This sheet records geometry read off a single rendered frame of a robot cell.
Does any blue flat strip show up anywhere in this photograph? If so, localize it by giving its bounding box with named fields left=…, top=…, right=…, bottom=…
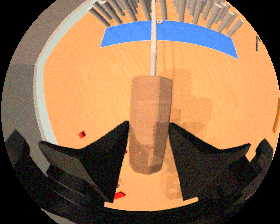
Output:
left=101, top=21, right=239, bottom=59

